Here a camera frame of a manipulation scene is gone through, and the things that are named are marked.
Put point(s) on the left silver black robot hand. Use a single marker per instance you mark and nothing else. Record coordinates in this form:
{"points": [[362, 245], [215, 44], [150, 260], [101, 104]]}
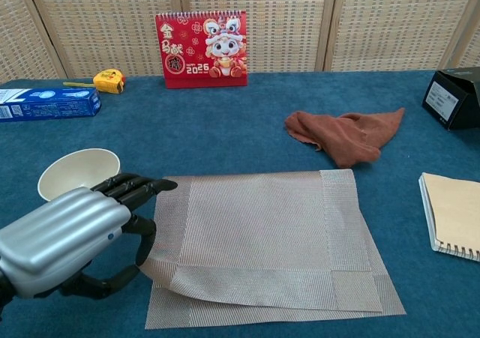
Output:
{"points": [[63, 237]]}

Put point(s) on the cream round bowl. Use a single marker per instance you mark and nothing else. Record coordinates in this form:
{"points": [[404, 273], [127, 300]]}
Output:
{"points": [[75, 169]]}

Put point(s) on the gray woven placemat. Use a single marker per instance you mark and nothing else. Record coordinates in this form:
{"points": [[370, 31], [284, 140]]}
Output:
{"points": [[262, 222]]}

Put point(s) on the woven bamboo folding screen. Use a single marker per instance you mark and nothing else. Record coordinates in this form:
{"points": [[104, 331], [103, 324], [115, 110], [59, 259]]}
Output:
{"points": [[112, 23]]}

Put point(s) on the blue white toothpaste box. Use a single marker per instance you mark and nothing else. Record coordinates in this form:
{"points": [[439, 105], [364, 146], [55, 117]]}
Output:
{"points": [[48, 103]]}

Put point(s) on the yellow tape measure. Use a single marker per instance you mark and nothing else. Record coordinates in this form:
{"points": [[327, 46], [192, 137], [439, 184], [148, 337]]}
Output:
{"points": [[108, 81]]}

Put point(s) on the blue felt table cover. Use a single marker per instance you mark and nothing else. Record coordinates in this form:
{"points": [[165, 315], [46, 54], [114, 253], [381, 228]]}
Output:
{"points": [[225, 128]]}

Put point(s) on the red desk calendar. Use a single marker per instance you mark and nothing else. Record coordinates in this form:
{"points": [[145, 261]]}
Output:
{"points": [[202, 49]]}

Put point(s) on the brown crumpled cloth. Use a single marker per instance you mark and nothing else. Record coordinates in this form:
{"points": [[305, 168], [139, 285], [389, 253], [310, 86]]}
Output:
{"points": [[345, 135]]}

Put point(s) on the kraft spiral notebook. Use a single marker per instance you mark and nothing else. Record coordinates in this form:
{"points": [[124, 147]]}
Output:
{"points": [[455, 210]]}

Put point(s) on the black cardboard box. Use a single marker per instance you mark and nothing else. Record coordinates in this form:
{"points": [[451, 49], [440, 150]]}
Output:
{"points": [[453, 102]]}

